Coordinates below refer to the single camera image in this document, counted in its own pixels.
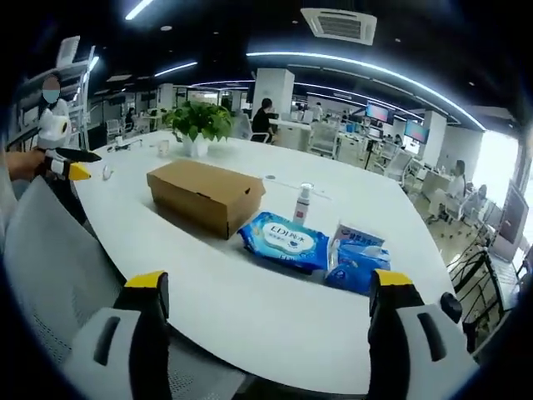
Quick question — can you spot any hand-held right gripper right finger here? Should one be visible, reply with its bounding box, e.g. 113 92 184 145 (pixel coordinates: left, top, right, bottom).
368 268 480 400

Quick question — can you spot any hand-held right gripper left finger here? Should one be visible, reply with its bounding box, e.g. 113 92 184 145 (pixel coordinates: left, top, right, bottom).
62 270 172 400

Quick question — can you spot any blue plastic packet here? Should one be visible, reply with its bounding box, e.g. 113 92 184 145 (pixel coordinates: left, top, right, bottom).
324 243 393 298

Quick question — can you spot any white blue carton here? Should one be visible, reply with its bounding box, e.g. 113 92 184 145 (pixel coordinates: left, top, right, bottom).
332 222 386 253

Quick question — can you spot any brown cardboard shoe box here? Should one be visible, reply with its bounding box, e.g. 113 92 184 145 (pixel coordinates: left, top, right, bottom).
146 159 267 242

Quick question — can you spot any blue wet wipes pack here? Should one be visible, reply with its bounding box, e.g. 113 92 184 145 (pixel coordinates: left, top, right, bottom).
237 211 331 275

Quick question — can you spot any clear pump bottle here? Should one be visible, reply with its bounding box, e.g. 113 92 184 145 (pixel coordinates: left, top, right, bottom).
291 181 315 227

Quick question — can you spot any grey mesh office chair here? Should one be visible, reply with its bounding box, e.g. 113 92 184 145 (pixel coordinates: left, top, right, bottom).
2 177 251 400

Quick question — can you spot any black metal chair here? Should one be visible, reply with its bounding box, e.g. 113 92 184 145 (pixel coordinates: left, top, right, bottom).
440 245 514 355

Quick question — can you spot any potted green plant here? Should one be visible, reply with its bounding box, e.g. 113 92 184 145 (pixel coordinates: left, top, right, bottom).
162 100 235 158

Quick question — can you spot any ceiling light strip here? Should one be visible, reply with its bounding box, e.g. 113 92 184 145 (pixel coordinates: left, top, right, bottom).
246 52 486 131

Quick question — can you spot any ceiling air conditioner unit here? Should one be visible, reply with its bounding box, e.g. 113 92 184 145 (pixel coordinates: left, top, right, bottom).
300 7 378 46

